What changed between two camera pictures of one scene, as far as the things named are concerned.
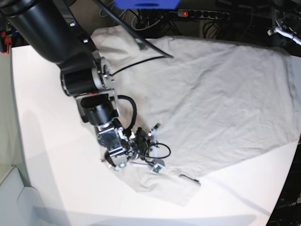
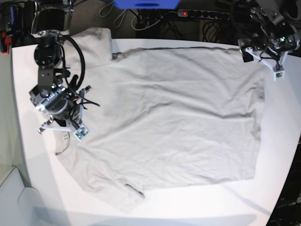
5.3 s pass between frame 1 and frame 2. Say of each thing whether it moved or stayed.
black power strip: stayed
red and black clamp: stayed
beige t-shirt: moved
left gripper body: moved
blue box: stayed
